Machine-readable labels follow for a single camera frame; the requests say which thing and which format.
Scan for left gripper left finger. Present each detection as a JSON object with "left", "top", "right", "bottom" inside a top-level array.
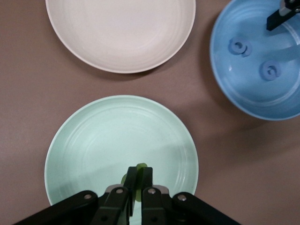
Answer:
[{"left": 16, "top": 165, "right": 139, "bottom": 225}]

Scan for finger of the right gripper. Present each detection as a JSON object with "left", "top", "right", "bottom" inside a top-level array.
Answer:
[{"left": 266, "top": 0, "right": 300, "bottom": 31}]

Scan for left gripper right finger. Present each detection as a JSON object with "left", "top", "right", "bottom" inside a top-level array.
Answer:
[{"left": 142, "top": 166, "right": 237, "bottom": 225}]

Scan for green foam letter P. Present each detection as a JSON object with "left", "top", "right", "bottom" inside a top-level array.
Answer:
[{"left": 120, "top": 163, "right": 149, "bottom": 203}]

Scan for blue foam number nine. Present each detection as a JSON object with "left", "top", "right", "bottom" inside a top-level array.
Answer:
[{"left": 228, "top": 37, "right": 253, "bottom": 58}]

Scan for blue foam letter G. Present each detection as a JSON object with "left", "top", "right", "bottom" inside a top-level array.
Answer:
[{"left": 259, "top": 60, "right": 282, "bottom": 82}]

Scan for blue plate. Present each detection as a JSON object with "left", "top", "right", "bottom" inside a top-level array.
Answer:
[{"left": 209, "top": 0, "right": 300, "bottom": 121}]

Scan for light green plate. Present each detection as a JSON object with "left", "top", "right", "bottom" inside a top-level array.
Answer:
[{"left": 44, "top": 95, "right": 200, "bottom": 225}]

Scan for brown table cover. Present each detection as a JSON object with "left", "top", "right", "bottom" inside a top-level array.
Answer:
[{"left": 0, "top": 0, "right": 300, "bottom": 225}]

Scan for beige plate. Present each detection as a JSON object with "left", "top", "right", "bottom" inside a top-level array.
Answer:
[{"left": 45, "top": 0, "right": 196, "bottom": 74}]

